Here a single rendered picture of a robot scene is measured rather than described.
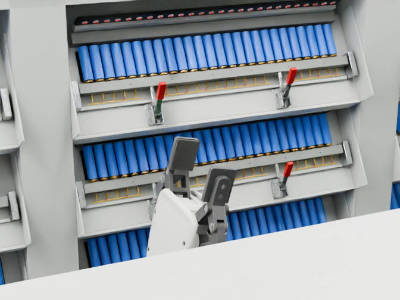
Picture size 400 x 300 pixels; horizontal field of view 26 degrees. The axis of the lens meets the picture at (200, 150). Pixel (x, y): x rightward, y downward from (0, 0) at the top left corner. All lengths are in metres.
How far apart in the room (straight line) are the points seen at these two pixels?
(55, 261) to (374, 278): 1.37
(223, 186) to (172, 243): 0.10
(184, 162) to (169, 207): 0.06
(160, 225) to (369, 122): 0.89
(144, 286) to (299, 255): 0.06
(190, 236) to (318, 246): 0.66
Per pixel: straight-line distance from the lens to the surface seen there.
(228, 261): 0.29
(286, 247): 0.30
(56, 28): 1.50
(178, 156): 1.01
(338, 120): 1.87
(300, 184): 1.80
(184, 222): 0.97
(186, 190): 1.03
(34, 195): 1.57
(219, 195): 0.94
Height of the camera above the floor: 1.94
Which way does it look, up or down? 19 degrees down
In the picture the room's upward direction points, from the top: straight up
